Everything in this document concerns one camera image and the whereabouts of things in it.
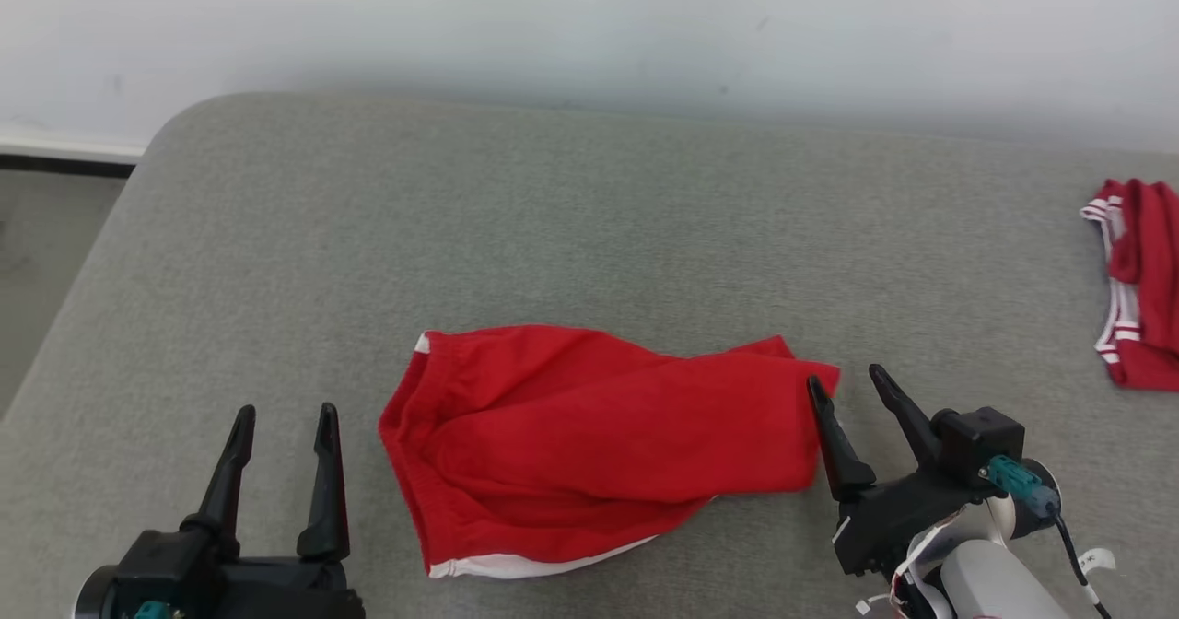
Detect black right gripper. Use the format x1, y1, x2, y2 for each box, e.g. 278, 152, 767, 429
807, 364, 991, 576

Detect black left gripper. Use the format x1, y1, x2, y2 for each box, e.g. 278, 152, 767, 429
175, 403, 365, 619

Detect red shorts white side stripe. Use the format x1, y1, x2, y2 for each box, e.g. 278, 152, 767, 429
379, 324, 841, 580

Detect red shorts with striped trim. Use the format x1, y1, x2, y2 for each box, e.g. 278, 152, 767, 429
1080, 178, 1179, 391

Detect white right gripper wire bundle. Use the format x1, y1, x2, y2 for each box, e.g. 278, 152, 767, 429
857, 499, 1014, 619

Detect teal right camera cable plug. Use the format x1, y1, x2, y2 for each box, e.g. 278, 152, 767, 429
984, 455, 1060, 519

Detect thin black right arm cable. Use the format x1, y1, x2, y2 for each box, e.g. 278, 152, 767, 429
1050, 513, 1111, 619

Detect white wall baseboard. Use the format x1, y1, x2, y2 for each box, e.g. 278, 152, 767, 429
0, 124, 148, 164

